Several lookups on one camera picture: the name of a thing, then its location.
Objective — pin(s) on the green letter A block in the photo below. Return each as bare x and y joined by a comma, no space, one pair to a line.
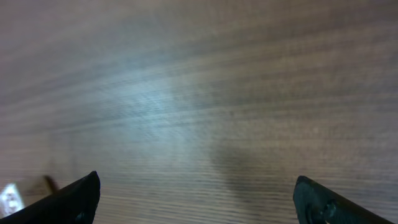
19,195

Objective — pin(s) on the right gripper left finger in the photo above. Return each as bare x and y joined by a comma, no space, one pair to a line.
73,204

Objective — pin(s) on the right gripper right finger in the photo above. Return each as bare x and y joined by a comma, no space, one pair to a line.
316,204

